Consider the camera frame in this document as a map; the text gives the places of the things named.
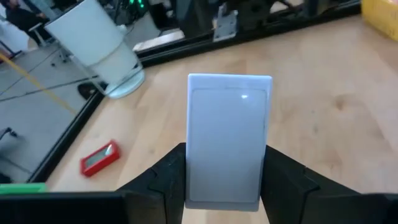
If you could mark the red card case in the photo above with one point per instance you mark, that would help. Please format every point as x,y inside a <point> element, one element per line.
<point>99,158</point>

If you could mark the green plastic basket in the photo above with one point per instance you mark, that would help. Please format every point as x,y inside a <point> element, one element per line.
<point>21,188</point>

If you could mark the black table edge rail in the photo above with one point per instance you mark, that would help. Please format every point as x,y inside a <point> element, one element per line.
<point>280,27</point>

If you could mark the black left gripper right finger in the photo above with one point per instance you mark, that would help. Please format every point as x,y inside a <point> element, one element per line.
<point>304,205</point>

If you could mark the yellow plastic basket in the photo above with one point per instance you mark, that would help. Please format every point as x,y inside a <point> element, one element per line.
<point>381,18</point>

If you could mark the white card case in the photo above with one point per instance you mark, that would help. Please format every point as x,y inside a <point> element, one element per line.
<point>227,140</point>

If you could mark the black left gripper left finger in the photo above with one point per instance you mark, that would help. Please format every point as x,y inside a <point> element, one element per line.
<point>140,205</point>

